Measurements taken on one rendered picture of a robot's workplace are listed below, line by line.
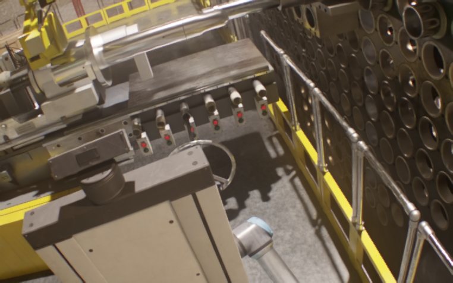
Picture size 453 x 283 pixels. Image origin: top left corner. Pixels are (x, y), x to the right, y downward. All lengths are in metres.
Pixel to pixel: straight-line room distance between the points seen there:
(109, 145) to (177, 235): 0.21
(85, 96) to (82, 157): 2.06
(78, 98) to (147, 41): 0.66
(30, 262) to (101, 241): 2.67
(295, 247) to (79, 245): 2.14
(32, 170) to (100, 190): 2.58
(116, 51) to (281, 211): 1.62
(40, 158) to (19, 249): 0.75
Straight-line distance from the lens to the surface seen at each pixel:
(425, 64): 2.62
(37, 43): 2.15
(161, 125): 2.62
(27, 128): 3.02
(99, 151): 0.59
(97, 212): 0.64
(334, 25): 3.22
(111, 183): 0.60
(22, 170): 3.19
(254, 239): 1.53
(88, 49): 2.24
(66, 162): 0.61
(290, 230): 2.80
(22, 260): 3.33
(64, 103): 2.70
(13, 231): 3.09
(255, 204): 3.03
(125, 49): 2.33
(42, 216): 0.68
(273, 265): 1.56
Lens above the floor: 2.16
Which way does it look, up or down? 35 degrees down
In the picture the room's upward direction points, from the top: 16 degrees counter-clockwise
